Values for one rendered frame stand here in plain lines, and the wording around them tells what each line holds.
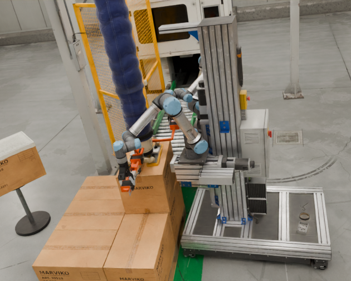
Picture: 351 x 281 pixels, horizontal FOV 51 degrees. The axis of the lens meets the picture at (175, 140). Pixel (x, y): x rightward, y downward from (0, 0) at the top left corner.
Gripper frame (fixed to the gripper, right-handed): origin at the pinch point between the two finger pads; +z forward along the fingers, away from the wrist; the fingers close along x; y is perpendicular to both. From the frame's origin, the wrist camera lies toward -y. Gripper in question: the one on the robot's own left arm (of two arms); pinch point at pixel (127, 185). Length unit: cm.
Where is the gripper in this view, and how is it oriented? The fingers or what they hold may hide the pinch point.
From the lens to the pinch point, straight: 272.5
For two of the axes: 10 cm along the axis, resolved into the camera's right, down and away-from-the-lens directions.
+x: -9.8, 0.8, 1.7
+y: 1.0, -5.0, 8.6
